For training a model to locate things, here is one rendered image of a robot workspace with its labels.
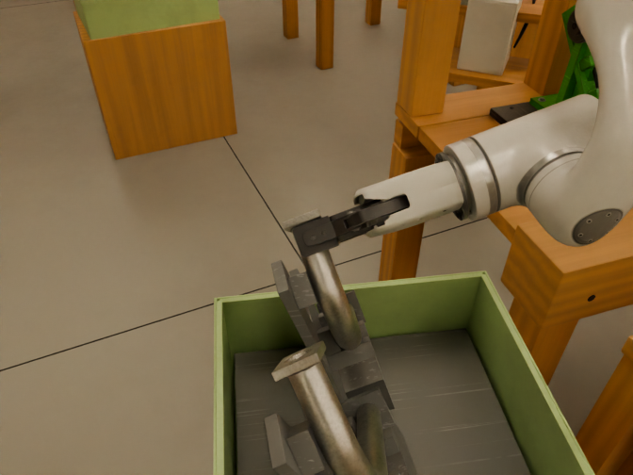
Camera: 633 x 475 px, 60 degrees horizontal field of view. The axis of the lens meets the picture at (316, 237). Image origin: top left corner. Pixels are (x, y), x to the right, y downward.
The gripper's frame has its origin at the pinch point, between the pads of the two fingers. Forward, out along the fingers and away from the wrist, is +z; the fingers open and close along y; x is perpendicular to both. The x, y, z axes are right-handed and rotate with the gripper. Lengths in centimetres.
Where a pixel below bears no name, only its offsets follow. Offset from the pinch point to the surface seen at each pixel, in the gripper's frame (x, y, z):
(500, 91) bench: -24, -92, -58
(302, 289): 4.6, 1.5, 3.2
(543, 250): 14, -41, -36
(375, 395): 20.3, -10.5, 0.4
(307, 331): 9.1, -1.2, 4.5
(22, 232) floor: -57, -176, 125
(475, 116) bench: -19, -81, -46
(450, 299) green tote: 15.1, -29.2, -15.4
